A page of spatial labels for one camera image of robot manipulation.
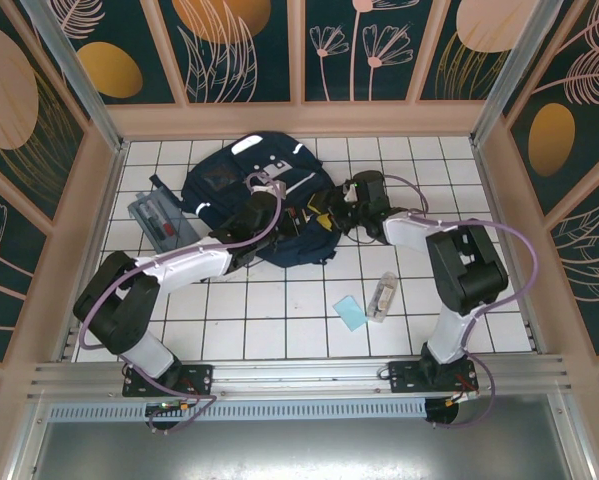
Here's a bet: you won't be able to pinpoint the power connector wires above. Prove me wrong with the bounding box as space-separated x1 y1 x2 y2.
145 397 215 417
446 374 481 407

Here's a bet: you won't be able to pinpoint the grey sheet metal panel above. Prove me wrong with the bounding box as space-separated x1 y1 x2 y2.
26 394 585 480

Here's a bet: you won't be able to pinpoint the navy blue backpack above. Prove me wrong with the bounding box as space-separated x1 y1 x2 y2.
148 130 341 270

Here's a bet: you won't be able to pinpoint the aluminium mounting rail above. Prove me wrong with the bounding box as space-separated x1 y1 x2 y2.
27 353 574 399

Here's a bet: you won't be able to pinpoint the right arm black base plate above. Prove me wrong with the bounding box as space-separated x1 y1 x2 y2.
387 359 480 396

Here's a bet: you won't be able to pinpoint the light blue card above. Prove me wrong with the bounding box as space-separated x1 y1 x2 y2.
332 293 371 331

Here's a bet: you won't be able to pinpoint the clear pencil case with markers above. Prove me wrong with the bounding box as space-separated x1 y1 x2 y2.
128 185 199 255

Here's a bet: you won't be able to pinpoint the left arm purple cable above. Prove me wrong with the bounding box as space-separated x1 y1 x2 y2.
77 171 286 436

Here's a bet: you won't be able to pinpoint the slotted grey cable duct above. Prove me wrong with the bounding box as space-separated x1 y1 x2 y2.
48 398 428 422

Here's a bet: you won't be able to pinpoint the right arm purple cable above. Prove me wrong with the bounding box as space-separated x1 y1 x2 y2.
378 174 539 431

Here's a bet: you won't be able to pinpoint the aluminium corner post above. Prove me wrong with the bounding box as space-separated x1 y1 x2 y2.
21 0 130 154
470 0 556 147

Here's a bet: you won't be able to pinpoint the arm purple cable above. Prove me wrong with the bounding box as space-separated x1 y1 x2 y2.
77 171 286 436
378 174 539 431

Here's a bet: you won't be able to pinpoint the small clear plastic case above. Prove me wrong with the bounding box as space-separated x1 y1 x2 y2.
366 272 399 321

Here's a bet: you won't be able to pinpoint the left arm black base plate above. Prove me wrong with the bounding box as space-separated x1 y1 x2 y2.
122 363 215 399

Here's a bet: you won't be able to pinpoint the metal side slide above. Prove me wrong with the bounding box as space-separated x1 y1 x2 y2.
525 319 546 352
57 319 84 362

